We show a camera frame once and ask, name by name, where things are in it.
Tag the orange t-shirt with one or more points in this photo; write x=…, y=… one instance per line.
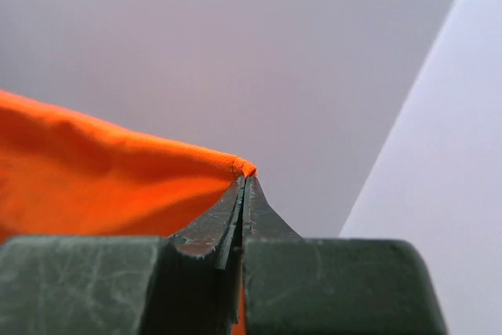
x=64, y=174

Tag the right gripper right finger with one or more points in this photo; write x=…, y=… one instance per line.
x=296, y=285

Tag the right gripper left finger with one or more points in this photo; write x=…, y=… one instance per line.
x=185, y=283

